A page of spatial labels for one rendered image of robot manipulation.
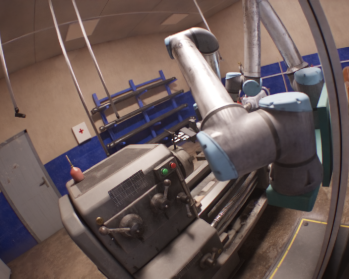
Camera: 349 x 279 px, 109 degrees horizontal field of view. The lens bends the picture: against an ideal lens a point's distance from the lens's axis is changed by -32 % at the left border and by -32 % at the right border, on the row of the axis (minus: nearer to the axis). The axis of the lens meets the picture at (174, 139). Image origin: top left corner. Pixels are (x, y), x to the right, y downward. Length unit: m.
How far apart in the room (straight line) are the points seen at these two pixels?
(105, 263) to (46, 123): 3.43
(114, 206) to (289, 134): 0.71
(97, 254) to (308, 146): 0.90
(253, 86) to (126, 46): 4.39
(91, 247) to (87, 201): 0.21
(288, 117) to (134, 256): 0.88
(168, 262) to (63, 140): 3.42
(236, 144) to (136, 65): 4.62
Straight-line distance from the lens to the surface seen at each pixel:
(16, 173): 4.08
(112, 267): 0.97
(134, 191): 0.85
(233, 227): 1.60
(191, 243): 1.06
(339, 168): 0.69
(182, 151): 1.22
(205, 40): 0.91
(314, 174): 0.58
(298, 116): 0.48
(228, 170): 0.44
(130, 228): 0.81
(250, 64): 0.95
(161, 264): 1.03
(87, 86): 4.29
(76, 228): 0.84
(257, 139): 0.44
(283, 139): 0.47
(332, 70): 0.57
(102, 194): 0.82
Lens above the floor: 1.58
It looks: 15 degrees down
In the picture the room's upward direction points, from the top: 23 degrees counter-clockwise
